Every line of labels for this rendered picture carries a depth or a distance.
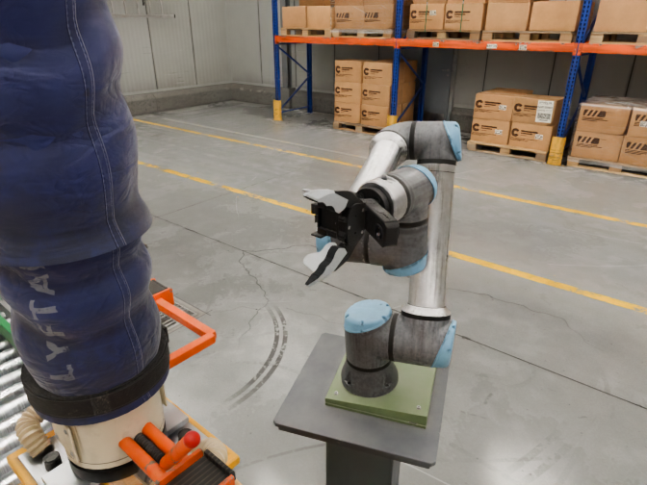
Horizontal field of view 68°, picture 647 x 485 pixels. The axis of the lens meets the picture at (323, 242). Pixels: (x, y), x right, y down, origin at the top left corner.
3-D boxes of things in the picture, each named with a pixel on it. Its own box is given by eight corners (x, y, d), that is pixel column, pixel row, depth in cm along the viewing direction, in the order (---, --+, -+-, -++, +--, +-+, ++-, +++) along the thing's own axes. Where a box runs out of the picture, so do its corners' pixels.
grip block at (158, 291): (126, 306, 123) (123, 290, 120) (156, 293, 129) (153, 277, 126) (144, 319, 118) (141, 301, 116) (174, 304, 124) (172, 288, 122)
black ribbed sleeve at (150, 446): (134, 444, 81) (133, 436, 80) (143, 438, 82) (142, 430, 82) (157, 467, 77) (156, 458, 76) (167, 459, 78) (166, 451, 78)
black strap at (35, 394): (4, 375, 81) (-3, 356, 80) (131, 317, 97) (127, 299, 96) (64, 445, 68) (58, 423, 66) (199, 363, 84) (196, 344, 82)
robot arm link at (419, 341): (400, 354, 159) (415, 125, 154) (453, 362, 153) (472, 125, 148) (391, 368, 144) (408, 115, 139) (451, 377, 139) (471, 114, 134)
